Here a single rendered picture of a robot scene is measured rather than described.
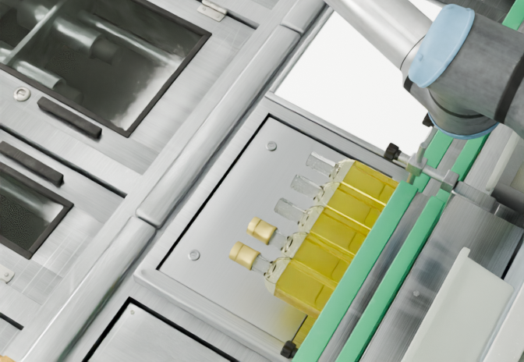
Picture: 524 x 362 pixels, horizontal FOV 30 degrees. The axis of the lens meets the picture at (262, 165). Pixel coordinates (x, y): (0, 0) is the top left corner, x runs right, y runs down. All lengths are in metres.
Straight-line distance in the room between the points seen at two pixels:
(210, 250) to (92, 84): 0.48
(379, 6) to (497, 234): 0.41
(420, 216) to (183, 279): 0.46
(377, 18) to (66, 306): 0.75
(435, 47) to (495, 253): 0.42
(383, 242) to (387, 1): 0.37
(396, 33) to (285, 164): 0.55
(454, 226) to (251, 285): 0.42
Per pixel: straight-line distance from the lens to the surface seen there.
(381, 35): 1.45
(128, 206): 1.89
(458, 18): 1.29
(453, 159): 1.77
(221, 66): 2.09
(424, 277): 1.51
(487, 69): 1.26
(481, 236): 1.57
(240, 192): 1.87
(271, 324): 1.75
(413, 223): 1.58
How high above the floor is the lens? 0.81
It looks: 13 degrees up
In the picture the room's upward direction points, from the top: 62 degrees counter-clockwise
